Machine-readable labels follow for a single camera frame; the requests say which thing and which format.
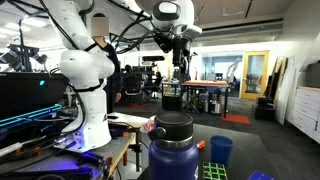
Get white drawer cabinet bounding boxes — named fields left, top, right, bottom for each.
left=288, top=85, right=320, bottom=145

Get orange capped white marker pen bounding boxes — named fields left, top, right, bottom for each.
left=196, top=139, right=207, bottom=150

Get blue orange puzzle cube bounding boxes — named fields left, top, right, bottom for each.
left=247, top=169, right=278, bottom=180

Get black swivel chair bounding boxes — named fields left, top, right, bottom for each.
left=123, top=70, right=143, bottom=102

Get black camera on stand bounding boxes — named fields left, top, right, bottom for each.
left=141, top=55, right=166, bottom=67

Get metal breadboard robot table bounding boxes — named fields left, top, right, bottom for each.
left=0, top=130, right=138, bottom=180

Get orange topped work table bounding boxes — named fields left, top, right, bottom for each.
left=181, top=79, right=232, bottom=119

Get leaning wooden boards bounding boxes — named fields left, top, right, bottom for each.
left=265, top=55, right=297, bottom=126

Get black computer monitor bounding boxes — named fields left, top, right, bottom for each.
left=0, top=71, right=70, bottom=122

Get yellow framed door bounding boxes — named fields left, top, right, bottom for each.
left=240, top=50, right=271, bottom=101

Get blue plastic cup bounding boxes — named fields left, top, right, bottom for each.
left=209, top=134, right=234, bottom=167

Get black studio light stand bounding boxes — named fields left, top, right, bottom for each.
left=0, top=19, right=48, bottom=73

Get black floor box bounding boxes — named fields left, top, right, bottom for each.
left=254, top=96, right=277, bottom=122

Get orange floor mat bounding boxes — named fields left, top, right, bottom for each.
left=220, top=113, right=252, bottom=126

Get person in dark clothes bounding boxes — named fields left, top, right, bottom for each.
left=90, top=13, right=123, bottom=115

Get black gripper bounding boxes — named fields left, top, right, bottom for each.
left=171, top=37, right=193, bottom=80

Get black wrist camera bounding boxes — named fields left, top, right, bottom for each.
left=153, top=31, right=175, bottom=54

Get blue bottle with black lid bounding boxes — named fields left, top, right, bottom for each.
left=147, top=111, right=200, bottom=180

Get black green Rubik's cube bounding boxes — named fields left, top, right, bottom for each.
left=199, top=161, right=230, bottom=180

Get white flat board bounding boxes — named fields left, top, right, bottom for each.
left=106, top=111, right=152, bottom=130

